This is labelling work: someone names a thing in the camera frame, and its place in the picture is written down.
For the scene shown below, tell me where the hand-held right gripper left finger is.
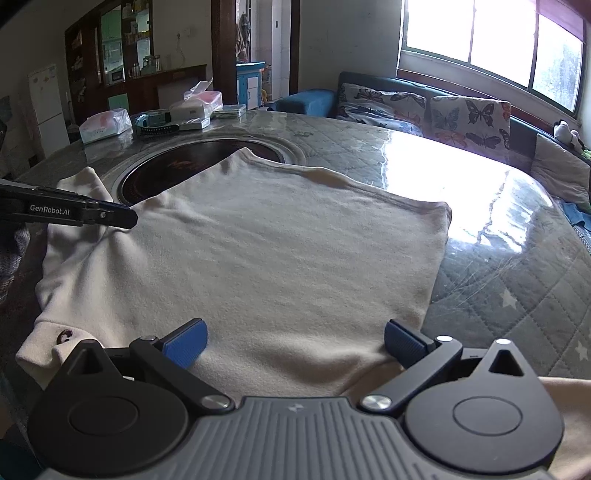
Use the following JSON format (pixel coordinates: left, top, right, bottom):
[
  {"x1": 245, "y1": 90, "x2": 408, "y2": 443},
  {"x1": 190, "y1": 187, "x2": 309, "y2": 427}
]
[{"x1": 60, "y1": 318, "x2": 236, "y2": 416}]

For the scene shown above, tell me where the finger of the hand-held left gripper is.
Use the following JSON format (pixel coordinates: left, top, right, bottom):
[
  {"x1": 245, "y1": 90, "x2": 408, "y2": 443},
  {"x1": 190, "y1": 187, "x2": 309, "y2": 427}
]
[{"x1": 84, "y1": 194, "x2": 138, "y2": 230}]

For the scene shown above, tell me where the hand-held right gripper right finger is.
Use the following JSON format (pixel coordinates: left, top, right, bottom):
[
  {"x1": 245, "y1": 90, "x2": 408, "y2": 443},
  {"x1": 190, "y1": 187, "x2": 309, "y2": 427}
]
[{"x1": 360, "y1": 318, "x2": 539, "y2": 413}]

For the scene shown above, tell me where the beige cloth towel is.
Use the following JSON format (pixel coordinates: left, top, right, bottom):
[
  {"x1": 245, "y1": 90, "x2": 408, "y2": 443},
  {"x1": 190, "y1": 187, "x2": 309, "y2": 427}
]
[{"x1": 16, "y1": 148, "x2": 591, "y2": 480}]

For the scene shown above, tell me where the round dark inset cooktop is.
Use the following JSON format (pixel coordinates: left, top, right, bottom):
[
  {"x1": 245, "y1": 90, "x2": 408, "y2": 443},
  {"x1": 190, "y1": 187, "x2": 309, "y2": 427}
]
[{"x1": 108, "y1": 134, "x2": 301, "y2": 206}]

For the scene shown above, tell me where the plastic-wrapped tissue pack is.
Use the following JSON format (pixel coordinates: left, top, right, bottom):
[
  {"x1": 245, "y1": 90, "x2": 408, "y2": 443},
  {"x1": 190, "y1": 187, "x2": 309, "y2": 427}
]
[{"x1": 78, "y1": 107, "x2": 133, "y2": 145}]

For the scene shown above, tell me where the white refrigerator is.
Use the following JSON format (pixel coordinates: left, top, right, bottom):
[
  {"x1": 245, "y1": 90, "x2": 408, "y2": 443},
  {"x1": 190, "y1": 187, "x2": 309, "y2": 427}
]
[{"x1": 28, "y1": 65, "x2": 70, "y2": 160}]

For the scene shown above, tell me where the pink plastic-wrapped pack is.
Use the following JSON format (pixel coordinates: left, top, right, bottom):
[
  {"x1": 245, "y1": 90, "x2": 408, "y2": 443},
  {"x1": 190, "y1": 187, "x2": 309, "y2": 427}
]
[{"x1": 184, "y1": 80, "x2": 223, "y2": 107}]

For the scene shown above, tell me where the blue and white cabinet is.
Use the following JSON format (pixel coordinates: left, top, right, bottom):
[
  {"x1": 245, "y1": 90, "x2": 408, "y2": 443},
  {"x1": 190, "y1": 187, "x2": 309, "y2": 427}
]
[{"x1": 236, "y1": 61, "x2": 266, "y2": 110}]

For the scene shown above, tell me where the dark wooden pillar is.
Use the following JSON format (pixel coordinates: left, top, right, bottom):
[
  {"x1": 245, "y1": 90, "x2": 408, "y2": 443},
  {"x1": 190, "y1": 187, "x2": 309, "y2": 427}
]
[{"x1": 211, "y1": 0, "x2": 237, "y2": 93}]

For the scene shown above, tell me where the blue cloth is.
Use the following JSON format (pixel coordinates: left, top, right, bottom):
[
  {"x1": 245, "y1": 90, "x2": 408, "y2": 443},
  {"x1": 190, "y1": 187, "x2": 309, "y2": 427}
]
[{"x1": 561, "y1": 200, "x2": 591, "y2": 230}]

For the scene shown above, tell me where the blue bolster cushion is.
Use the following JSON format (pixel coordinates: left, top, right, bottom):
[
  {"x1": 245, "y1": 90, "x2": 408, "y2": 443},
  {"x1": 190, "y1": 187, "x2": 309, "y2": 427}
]
[{"x1": 268, "y1": 89, "x2": 338, "y2": 118}]

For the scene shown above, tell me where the butterfly print cushion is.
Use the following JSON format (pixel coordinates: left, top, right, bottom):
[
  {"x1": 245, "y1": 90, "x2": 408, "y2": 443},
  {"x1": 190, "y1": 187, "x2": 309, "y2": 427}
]
[
  {"x1": 336, "y1": 83, "x2": 428, "y2": 137},
  {"x1": 427, "y1": 95, "x2": 512, "y2": 151}
]

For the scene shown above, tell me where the grey cushion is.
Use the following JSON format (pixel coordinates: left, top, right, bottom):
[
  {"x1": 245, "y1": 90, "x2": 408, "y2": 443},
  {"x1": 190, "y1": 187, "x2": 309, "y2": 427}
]
[{"x1": 531, "y1": 134, "x2": 591, "y2": 206}]

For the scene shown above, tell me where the white plush toy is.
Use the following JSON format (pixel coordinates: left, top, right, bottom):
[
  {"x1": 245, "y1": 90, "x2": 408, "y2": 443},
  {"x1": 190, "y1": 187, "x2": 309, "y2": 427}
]
[{"x1": 554, "y1": 120, "x2": 585, "y2": 153}]

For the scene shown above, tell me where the large window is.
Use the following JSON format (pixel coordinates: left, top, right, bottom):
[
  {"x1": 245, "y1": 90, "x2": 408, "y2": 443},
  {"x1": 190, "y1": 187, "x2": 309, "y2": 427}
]
[{"x1": 397, "y1": 0, "x2": 591, "y2": 116}]

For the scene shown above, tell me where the dark wooden wall cabinet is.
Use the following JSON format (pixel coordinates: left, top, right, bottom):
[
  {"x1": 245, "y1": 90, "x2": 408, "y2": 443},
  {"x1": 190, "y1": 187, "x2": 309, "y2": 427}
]
[{"x1": 65, "y1": 0, "x2": 208, "y2": 112}]

